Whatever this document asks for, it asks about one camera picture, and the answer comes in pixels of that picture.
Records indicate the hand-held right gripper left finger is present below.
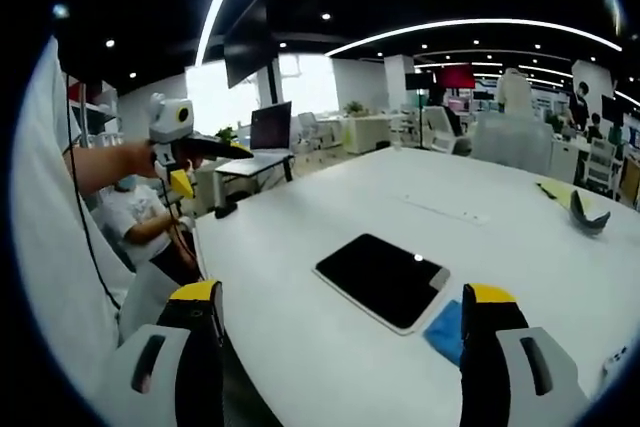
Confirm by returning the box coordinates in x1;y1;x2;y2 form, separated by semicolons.
94;279;226;427

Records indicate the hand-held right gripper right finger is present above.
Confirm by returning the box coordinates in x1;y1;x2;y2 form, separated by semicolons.
459;282;594;427

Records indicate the blue cleaning cloth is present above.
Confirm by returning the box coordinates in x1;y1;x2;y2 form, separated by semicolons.
423;298;467;368

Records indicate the black tablet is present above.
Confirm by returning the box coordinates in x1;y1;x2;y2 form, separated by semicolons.
313;232;452;337

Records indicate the small side desk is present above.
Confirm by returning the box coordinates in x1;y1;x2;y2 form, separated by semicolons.
213;148;297;196

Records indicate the hanging black monitor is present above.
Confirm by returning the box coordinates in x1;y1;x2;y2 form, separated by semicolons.
222;26;275;90

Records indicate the white cabinet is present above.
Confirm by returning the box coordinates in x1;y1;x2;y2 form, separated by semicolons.
343;115;395;156

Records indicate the grey curved object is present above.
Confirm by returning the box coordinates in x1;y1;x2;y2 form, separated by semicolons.
569;189;613;238

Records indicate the yellow paper sheet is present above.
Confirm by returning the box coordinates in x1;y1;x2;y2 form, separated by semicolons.
536;177;582;209

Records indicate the white office chair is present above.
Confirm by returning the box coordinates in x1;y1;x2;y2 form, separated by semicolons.
423;105;472;154

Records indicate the grey office chair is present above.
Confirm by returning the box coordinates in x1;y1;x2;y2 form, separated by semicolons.
471;111;555;177

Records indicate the red screen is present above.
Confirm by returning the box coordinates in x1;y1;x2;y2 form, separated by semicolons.
433;63;477;91

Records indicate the white coat figure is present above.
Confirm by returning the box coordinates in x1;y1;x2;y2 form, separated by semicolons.
495;67;536;117

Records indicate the black cable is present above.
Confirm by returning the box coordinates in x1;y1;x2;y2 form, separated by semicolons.
65;71;123;311

